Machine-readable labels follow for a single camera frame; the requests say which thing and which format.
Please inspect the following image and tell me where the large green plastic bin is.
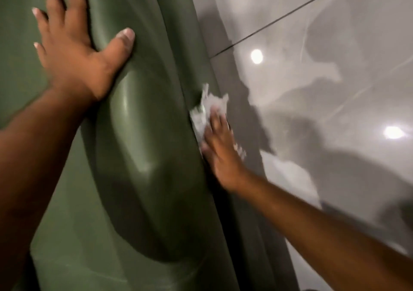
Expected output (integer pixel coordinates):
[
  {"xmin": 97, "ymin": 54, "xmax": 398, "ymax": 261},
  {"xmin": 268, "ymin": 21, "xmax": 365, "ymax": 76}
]
[{"xmin": 0, "ymin": 0, "xmax": 301, "ymax": 291}]

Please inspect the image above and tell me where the white paper tissue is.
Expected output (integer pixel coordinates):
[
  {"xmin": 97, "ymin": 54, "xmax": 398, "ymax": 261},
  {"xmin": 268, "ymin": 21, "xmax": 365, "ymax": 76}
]
[{"xmin": 190, "ymin": 84, "xmax": 247, "ymax": 160}]

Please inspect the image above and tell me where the person's left forearm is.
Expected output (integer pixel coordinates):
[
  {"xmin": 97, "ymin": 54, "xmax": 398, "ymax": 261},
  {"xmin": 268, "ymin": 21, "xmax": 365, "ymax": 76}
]
[{"xmin": 0, "ymin": 86, "xmax": 97, "ymax": 291}]

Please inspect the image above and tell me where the person's left hand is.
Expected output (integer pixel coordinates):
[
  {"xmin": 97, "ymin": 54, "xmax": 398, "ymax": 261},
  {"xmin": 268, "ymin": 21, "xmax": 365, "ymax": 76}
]
[{"xmin": 32, "ymin": 0, "xmax": 135, "ymax": 102}]

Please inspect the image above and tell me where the person's right forearm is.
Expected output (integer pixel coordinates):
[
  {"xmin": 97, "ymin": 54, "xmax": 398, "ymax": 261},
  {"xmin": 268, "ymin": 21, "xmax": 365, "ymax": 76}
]
[{"xmin": 237, "ymin": 171, "xmax": 413, "ymax": 291}]

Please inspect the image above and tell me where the person's right hand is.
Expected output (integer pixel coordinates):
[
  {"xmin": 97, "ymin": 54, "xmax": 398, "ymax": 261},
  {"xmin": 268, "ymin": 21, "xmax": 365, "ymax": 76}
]
[{"xmin": 199, "ymin": 105, "xmax": 255, "ymax": 193}]

